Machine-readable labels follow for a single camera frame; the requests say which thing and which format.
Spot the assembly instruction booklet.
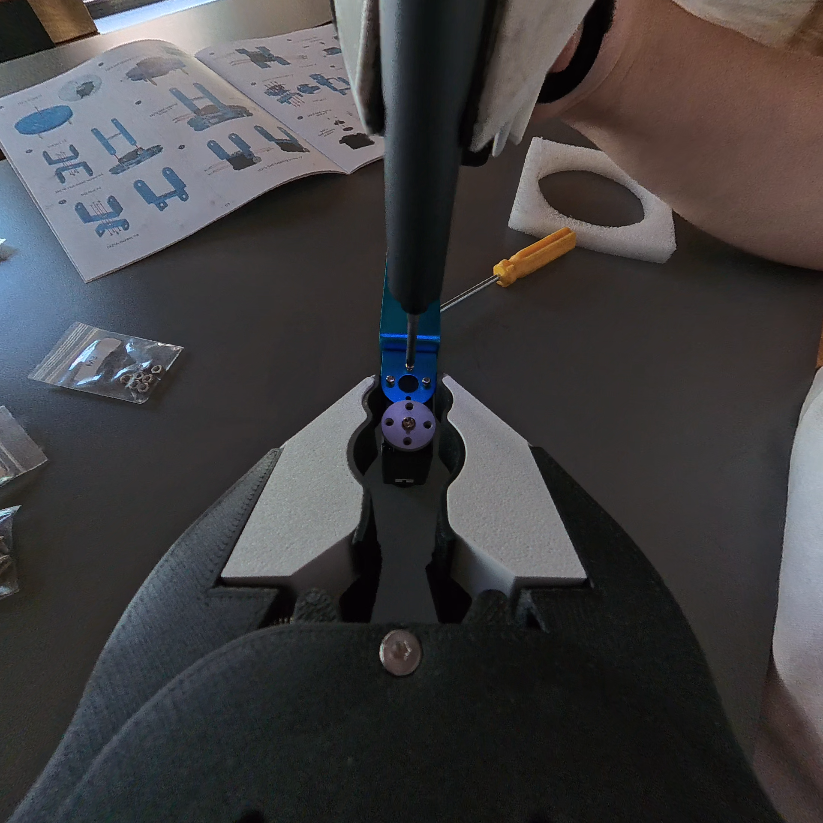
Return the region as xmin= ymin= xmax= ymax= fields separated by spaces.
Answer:
xmin=0 ymin=26 xmax=387 ymax=284

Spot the person's right hand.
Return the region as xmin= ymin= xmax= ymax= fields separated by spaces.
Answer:
xmin=540 ymin=0 xmax=708 ymax=214

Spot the white foam block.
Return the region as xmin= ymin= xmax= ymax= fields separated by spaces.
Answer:
xmin=508 ymin=136 xmax=678 ymax=264

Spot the person's right forearm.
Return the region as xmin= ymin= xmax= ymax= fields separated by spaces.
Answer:
xmin=669 ymin=13 xmax=823 ymax=271

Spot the zip bag of metal hardware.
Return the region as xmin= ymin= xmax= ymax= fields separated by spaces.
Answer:
xmin=0 ymin=507 xmax=24 ymax=601

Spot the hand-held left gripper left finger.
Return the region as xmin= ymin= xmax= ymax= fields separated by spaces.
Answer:
xmin=220 ymin=376 xmax=380 ymax=599

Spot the zip bag of screws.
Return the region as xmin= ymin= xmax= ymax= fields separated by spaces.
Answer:
xmin=0 ymin=405 xmax=50 ymax=487

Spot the dark grey desk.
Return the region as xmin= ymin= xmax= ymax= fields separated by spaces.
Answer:
xmin=0 ymin=0 xmax=823 ymax=798

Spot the brown cardboard box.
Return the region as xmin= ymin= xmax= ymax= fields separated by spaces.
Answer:
xmin=42 ymin=0 xmax=101 ymax=45

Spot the zip bag of small nuts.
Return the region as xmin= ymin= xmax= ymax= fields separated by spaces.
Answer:
xmin=29 ymin=321 xmax=186 ymax=406

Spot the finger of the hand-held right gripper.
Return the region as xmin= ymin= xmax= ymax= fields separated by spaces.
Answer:
xmin=330 ymin=0 xmax=387 ymax=136
xmin=469 ymin=0 xmax=594 ymax=156

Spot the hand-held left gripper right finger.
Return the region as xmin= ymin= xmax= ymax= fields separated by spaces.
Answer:
xmin=430 ymin=376 xmax=587 ymax=595

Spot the yellow handled screwdriver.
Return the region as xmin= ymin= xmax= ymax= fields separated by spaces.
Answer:
xmin=440 ymin=227 xmax=578 ymax=315

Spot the black electric screwdriver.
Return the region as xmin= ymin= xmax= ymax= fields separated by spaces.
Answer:
xmin=378 ymin=0 xmax=497 ymax=372

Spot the blue servo bracket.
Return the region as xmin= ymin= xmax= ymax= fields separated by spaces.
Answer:
xmin=378 ymin=254 xmax=446 ymax=487

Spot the person in white shirt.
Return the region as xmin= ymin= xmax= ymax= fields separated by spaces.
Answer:
xmin=672 ymin=0 xmax=823 ymax=823

